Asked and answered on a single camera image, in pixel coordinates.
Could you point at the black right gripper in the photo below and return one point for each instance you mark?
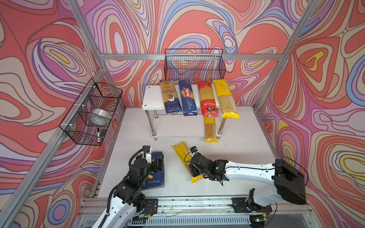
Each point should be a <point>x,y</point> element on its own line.
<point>192,169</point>

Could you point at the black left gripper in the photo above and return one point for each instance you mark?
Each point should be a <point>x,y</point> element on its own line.
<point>154,168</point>

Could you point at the blue Barilla rigatoni box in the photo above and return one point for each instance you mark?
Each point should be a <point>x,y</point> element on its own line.
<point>155,179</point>

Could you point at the yellow Pastatime bag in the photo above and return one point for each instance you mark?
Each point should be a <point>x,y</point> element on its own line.
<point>226,100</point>
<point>210,130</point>
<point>184,154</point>

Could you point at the blue Barilla spaghetti box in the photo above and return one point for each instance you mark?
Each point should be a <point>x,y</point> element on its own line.
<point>187,98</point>

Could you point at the red spaghetti bag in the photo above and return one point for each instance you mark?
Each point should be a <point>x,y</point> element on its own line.
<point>207,99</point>

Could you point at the blue Ankara spaghetti bag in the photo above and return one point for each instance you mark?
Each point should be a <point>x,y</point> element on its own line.
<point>170,98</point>

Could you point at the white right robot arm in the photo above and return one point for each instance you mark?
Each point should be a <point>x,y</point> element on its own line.
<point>282,180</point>

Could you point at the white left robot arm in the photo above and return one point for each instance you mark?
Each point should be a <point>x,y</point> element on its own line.
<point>126,200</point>

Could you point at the white two-tier shelf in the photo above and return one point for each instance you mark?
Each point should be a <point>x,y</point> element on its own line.
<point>178,125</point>

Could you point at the silver tape roll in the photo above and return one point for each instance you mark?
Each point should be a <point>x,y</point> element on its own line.
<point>102,113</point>

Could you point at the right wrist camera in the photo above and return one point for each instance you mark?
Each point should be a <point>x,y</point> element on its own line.
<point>193,150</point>

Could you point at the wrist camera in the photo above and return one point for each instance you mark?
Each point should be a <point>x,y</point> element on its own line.
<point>147,154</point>
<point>193,150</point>

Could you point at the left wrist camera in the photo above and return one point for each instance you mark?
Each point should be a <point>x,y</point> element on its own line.
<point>147,154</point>

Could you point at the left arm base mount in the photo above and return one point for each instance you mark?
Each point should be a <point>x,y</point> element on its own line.
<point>147,207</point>

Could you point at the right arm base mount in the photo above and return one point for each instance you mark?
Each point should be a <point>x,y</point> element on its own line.
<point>241,205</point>

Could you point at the black wire basket left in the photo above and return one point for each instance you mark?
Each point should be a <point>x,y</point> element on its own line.
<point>80,125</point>

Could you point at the black wire basket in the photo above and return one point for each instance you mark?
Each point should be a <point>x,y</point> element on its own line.
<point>194,64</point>
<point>80,125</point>

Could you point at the black wire basket back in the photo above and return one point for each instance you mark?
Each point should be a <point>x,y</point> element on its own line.
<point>194,64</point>

